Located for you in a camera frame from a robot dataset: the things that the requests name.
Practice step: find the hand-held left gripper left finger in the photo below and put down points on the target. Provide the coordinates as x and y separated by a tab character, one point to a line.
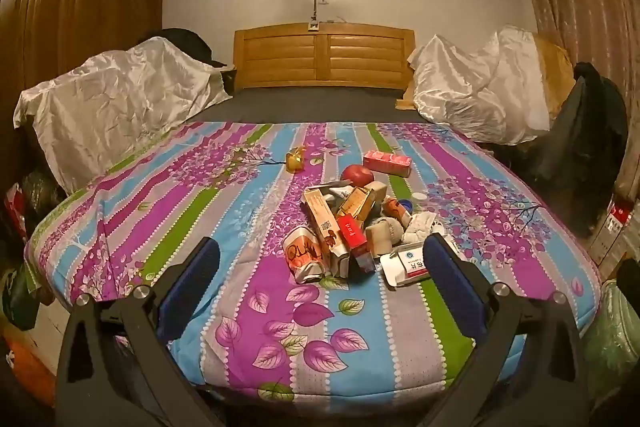
192	287

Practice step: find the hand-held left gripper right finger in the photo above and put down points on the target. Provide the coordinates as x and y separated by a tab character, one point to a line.
452	287

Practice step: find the white tissue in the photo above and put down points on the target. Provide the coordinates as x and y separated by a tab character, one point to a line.
421	227

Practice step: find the green plastic trash bag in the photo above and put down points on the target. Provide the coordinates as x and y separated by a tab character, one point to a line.
612	332

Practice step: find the white flat medicine box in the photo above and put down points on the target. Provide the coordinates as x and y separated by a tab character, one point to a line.
405	264

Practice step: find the striped floral printed blanket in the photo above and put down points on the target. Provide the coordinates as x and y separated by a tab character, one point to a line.
240	217

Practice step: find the blue bottle cap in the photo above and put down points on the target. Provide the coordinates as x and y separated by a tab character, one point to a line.
404	206

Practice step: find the white bottle cap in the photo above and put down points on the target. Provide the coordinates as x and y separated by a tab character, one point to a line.
418	197

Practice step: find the crumpled white orange paper bag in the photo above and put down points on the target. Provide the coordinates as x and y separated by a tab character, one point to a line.
302	254

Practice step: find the small red box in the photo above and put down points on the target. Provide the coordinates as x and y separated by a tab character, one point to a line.
351	232

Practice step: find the tan small box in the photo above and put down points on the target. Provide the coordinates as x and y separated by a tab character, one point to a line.
380	192

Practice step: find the orange brown box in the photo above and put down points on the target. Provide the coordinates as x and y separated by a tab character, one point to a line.
357	202

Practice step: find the pink red carton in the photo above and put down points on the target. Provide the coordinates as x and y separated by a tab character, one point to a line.
387	163

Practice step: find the long orange box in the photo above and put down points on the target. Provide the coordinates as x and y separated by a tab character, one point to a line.
322	222

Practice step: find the red apple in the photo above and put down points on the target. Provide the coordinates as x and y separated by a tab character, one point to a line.
357	175

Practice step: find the small yellow toy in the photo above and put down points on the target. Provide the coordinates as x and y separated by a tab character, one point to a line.
295	159

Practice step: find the red white package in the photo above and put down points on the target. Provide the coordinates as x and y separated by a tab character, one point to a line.
620	213

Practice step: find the red plastic bag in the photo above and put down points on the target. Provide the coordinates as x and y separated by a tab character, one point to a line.
15	209

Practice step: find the dark hanging jacket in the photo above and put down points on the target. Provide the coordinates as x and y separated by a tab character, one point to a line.
585	132

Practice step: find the large white satin cloth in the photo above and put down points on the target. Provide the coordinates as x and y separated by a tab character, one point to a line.
120	92

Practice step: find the dark grey bed mattress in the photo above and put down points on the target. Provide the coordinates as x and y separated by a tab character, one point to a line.
310	107

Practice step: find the dark cloth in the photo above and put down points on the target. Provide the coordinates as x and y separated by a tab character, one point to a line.
190	42

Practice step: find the wooden bed headboard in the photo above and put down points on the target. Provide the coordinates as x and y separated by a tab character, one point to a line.
300	57

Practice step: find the brown wooden wardrobe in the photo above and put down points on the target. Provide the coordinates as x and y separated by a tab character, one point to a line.
85	2

